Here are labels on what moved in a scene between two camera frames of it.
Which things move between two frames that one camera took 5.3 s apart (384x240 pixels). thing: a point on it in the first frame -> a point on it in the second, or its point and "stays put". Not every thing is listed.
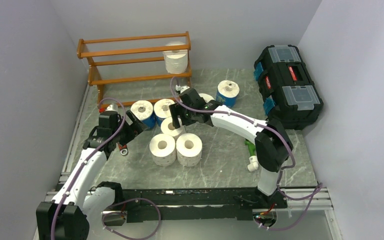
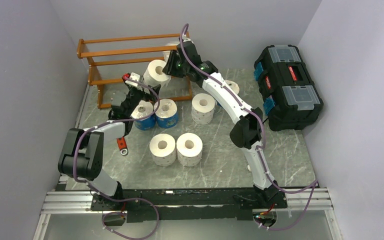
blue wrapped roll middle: [162, 110] stays put
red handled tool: [123, 149] stays put
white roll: [167, 127] -> [154, 75]
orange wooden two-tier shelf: [99, 82] stays put
